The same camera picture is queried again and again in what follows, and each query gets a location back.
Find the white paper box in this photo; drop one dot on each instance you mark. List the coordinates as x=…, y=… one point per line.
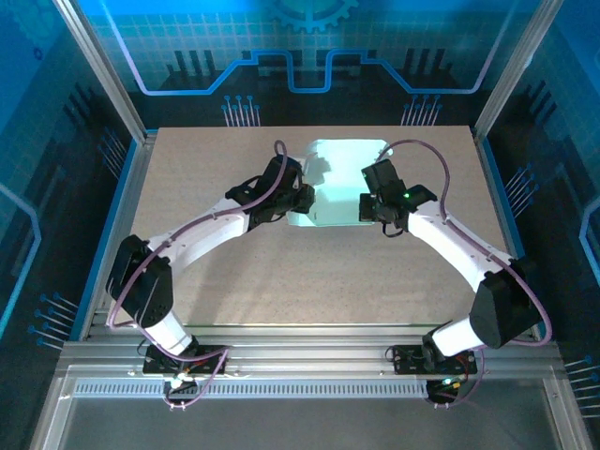
x=342, y=187

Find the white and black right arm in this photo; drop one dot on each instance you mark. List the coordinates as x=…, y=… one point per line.
x=501, y=309

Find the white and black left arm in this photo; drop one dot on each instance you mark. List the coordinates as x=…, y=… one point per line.
x=140, y=286

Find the black round connector housing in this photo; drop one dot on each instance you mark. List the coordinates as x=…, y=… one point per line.
x=443, y=394

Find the aluminium side rail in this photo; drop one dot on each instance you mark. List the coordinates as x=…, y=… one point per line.
x=486, y=164
x=124, y=215

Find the wide aluminium frame rail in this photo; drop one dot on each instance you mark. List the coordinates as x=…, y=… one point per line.
x=304, y=349

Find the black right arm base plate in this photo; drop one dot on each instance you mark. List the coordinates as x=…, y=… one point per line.
x=405, y=358

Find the aluminium frame post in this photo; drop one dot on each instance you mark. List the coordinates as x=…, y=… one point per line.
x=515, y=61
x=100, y=61

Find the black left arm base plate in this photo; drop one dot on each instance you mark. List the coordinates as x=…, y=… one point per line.
x=154, y=363

